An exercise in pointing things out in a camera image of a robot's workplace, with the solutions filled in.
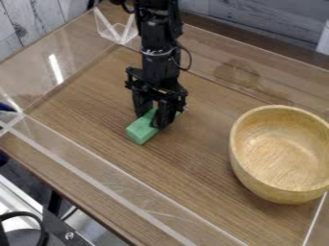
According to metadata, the black cable loop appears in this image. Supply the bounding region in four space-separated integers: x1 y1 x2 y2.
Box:
0 210 49 246

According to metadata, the green rectangular block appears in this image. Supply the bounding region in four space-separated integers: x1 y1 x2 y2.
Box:
124 108 183 145

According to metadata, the metal table bracket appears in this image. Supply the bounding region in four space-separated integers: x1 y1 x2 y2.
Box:
42 210 94 246

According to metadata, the clear acrylic tray wall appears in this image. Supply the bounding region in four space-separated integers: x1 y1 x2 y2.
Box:
0 12 329 246

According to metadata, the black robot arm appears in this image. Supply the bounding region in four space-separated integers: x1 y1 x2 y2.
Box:
109 0 188 130

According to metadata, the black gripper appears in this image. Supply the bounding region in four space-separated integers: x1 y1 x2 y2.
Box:
124 47 187 130

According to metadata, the clear acrylic corner bracket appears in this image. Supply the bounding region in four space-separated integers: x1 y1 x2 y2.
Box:
93 8 139 45

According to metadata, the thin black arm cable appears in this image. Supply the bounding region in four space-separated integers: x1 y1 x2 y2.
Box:
171 44 193 72

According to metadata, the blue object at edge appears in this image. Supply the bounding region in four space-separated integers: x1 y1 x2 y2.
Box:
0 102 16 111

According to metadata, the light wooden bowl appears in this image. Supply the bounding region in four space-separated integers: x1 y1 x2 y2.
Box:
228 105 329 205

